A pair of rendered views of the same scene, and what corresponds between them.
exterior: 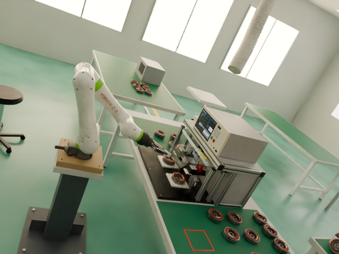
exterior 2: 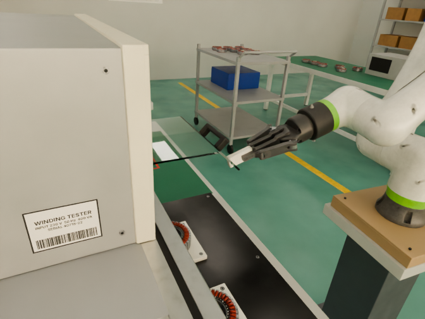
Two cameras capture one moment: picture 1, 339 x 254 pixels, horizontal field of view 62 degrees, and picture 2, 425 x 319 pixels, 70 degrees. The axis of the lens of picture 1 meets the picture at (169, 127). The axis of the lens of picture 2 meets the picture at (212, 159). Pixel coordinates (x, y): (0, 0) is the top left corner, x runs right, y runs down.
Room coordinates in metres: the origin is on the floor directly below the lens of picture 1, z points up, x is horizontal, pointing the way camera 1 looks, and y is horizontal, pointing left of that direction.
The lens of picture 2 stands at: (2.52, -0.12, 1.35)
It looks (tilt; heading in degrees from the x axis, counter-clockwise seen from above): 27 degrees down; 181
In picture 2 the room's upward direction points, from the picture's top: 4 degrees clockwise
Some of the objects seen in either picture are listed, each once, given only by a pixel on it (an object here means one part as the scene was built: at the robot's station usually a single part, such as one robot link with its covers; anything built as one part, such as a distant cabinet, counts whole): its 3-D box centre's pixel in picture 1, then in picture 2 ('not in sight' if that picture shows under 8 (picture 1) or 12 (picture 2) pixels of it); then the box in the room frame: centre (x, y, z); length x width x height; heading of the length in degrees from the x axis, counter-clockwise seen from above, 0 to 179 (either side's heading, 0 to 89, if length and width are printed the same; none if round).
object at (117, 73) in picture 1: (125, 99); not in sight; (4.20, 0.81, 0.38); 1.85 x 1.10 x 0.75; 29
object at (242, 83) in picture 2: not in sight; (237, 92); (-0.76, 0.06, 0.51); 1.01 x 0.60 x 1.01; 29
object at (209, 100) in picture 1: (198, 114); not in sight; (3.09, -0.24, 0.98); 0.37 x 0.35 x 0.46; 29
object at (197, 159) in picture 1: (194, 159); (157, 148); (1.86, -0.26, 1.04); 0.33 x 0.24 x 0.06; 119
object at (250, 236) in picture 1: (251, 236); not in sight; (1.66, -0.83, 0.77); 0.11 x 0.11 x 0.04
